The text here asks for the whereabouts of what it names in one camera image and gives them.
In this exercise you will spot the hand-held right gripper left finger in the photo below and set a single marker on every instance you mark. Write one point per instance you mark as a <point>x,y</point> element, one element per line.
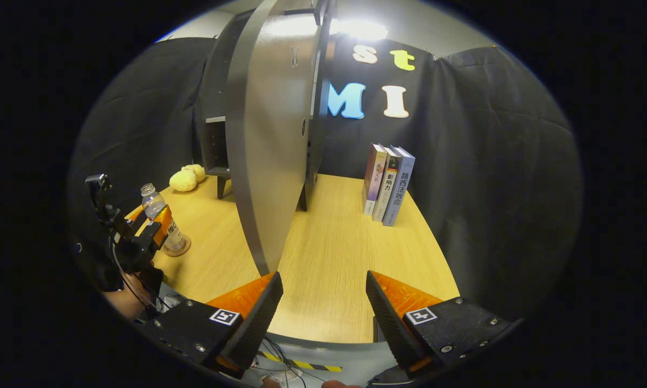
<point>259,318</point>

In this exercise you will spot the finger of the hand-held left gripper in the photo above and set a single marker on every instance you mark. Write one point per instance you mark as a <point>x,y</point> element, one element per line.
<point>151,234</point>
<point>135,214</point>

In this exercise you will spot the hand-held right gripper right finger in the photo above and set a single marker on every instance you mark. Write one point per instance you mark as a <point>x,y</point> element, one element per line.
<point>388,318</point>

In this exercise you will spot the clear plastic bottle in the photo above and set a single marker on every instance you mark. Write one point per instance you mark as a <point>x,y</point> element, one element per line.
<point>153,205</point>

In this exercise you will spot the round brown coaster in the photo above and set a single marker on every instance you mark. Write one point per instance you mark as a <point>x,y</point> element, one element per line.
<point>186,246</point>

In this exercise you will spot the dark grey cabinet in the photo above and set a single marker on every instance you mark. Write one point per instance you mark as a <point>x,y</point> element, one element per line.
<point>215,145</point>

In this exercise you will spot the yellow plush toy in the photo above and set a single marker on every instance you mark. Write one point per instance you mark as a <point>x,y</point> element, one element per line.
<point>186,179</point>

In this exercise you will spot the yellow black striped tape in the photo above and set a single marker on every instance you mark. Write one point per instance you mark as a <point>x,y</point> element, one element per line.
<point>302,364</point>

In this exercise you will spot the white black spine book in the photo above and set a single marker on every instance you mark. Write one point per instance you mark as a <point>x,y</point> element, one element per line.
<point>388,188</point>

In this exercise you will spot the blue grey spine book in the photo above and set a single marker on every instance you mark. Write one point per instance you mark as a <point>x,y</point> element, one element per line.
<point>401,188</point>

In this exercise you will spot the purple spine book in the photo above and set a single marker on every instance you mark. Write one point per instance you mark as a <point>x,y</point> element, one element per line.
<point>374,178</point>

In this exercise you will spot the black backdrop cloth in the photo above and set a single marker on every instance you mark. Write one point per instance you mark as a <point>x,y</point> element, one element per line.
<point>490,161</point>

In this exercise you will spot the ceiling light panel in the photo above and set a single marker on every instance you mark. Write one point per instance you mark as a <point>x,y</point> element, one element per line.
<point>358,29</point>

